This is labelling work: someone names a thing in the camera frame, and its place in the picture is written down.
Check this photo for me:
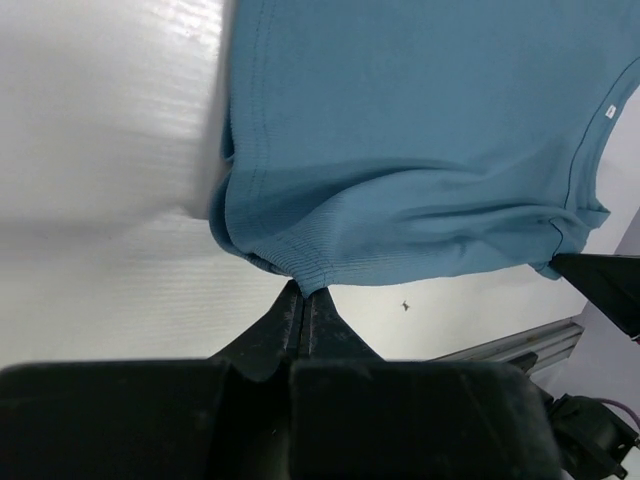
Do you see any aluminium mounting rail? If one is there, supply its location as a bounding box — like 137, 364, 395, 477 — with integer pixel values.
437, 319, 584, 375

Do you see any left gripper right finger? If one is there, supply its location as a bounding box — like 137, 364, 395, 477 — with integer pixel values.
289, 290, 561, 479

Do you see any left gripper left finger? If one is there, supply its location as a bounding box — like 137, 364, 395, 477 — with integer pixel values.
1, 282, 303, 479

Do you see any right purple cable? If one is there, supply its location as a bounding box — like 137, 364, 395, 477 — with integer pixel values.
602, 397, 640, 421

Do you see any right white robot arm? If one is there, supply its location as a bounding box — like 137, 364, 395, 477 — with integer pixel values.
545, 254, 639, 479

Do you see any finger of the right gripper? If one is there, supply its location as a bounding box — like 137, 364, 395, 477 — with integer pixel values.
551, 254, 640, 338

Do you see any teal tank top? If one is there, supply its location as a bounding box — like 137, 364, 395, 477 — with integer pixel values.
210, 1, 639, 294

